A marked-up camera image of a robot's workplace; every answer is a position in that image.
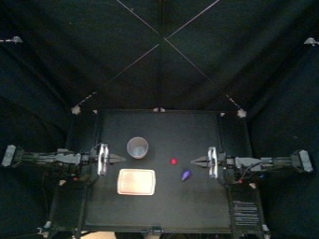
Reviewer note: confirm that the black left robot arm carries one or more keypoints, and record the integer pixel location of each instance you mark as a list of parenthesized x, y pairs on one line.
[(45, 158)]

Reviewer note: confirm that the white warning label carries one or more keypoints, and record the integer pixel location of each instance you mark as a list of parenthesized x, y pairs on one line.
[(244, 214)]

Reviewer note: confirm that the grey table edge clamp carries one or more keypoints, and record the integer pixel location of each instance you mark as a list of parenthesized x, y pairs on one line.
[(265, 231), (153, 230), (44, 231)]

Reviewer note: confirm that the grey bowl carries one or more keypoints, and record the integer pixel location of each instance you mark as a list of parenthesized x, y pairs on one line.
[(137, 147)]

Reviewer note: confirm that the grey frame middle bracket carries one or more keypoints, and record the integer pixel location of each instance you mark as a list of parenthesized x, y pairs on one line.
[(159, 109)]

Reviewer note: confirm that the purple toy eggplant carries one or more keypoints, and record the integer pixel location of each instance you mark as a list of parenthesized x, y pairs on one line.
[(185, 175)]

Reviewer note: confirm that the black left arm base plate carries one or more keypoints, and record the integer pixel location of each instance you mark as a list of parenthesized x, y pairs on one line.
[(68, 205)]

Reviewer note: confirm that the grey frame corner bracket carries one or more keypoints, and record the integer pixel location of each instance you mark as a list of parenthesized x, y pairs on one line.
[(309, 41), (240, 113), (75, 109), (13, 39)]

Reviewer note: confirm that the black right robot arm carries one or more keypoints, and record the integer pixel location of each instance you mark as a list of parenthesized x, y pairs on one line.
[(269, 161)]

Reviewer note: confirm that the pink square plate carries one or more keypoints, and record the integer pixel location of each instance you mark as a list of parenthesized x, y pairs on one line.
[(136, 182)]

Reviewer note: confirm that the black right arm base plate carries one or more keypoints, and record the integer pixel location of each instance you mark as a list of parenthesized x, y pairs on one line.
[(244, 193)]

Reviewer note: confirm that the red toy strawberry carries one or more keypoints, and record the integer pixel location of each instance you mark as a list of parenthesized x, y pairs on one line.
[(173, 161)]

